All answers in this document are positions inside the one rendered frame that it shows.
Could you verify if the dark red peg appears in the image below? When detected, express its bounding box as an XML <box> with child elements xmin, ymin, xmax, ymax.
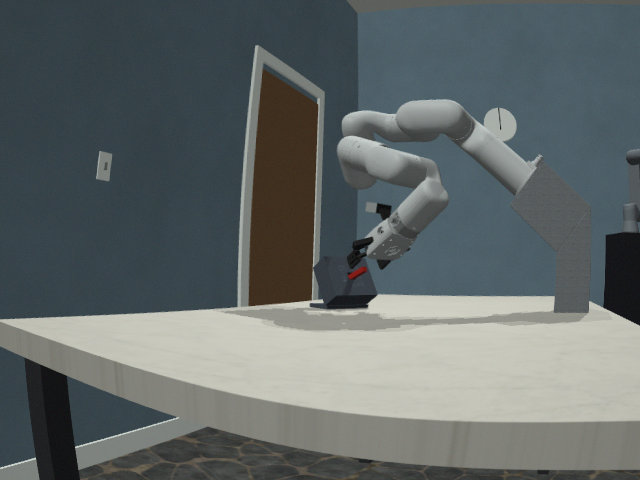
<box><xmin>348</xmin><ymin>267</ymin><xmax>367</xmax><ymax>279</ymax></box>

